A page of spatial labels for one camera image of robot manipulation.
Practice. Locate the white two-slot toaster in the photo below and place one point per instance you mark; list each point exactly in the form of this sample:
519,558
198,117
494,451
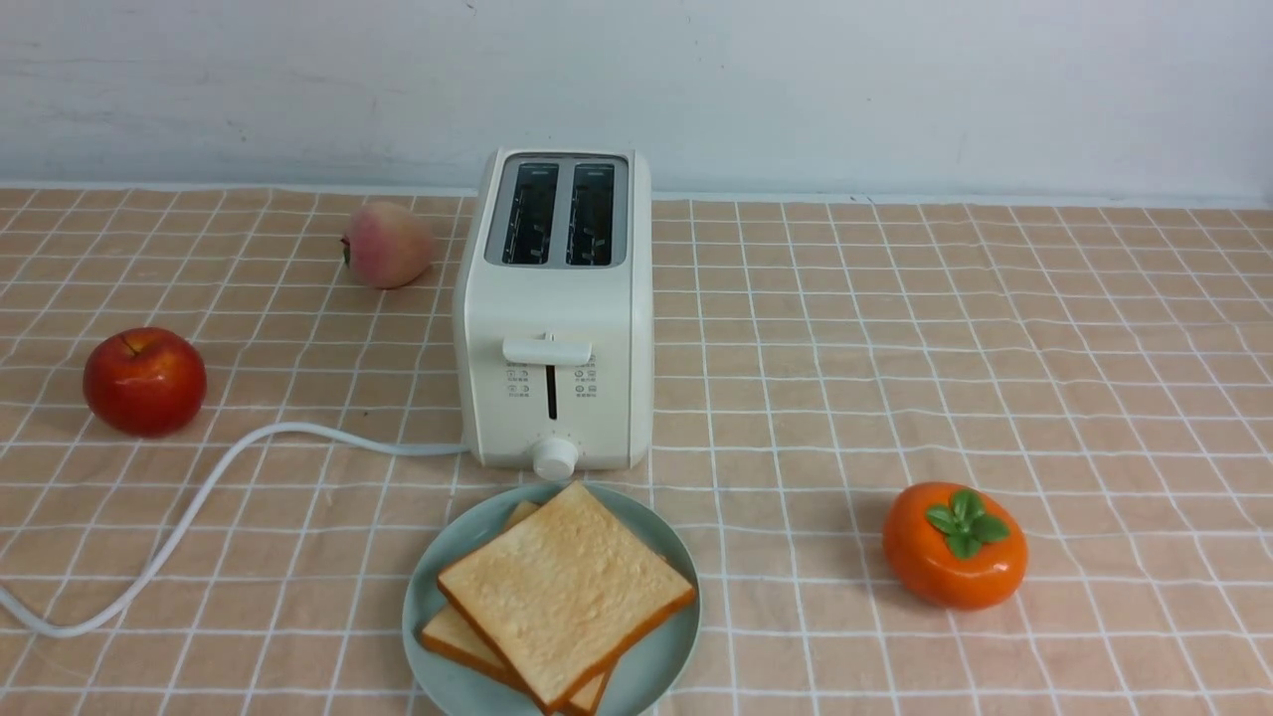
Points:
552,313

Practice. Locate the pink peach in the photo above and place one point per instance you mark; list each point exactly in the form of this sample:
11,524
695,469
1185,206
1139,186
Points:
386,246

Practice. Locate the red apple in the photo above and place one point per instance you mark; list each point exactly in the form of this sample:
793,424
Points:
145,382

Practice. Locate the light green round plate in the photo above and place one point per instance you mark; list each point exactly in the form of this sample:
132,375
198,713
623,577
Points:
640,677

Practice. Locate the orange checkered tablecloth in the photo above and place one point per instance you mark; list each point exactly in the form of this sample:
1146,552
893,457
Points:
1102,373

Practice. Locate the orange persimmon with green leaf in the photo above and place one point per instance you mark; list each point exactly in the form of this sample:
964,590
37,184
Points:
953,546

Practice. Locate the toast slice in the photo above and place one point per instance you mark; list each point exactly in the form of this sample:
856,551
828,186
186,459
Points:
640,590
457,636

